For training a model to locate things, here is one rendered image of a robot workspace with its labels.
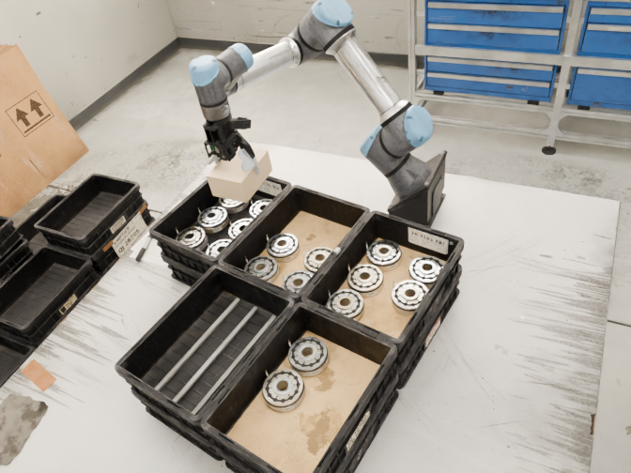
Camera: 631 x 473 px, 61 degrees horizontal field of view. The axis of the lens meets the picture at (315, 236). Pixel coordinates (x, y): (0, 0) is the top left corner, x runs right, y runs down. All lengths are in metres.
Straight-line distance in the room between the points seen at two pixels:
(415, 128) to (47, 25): 3.26
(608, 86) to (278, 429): 2.53
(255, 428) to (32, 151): 3.04
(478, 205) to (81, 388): 1.43
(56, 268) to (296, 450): 1.72
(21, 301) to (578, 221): 2.26
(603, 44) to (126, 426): 2.72
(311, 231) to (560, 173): 1.93
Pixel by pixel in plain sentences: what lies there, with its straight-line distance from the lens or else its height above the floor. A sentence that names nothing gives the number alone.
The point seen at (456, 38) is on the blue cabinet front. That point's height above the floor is 0.65.
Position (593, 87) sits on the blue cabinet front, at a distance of 3.27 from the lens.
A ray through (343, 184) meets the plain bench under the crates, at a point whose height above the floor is 0.70.
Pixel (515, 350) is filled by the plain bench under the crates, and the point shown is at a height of 0.70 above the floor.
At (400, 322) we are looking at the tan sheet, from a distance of 1.48.
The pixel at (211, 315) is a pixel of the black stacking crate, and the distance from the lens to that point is 1.60.
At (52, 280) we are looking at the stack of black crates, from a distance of 2.69.
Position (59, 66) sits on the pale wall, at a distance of 4.50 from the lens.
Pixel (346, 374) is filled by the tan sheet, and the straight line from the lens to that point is 1.40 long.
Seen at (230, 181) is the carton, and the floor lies 1.12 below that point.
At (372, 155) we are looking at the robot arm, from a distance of 1.80.
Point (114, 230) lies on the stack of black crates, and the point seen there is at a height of 0.50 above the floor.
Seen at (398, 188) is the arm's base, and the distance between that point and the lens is 1.83.
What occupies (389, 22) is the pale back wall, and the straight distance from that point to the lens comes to 4.31.
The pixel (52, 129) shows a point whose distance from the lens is 4.15.
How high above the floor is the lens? 2.02
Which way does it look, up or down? 44 degrees down
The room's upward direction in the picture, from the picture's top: 11 degrees counter-clockwise
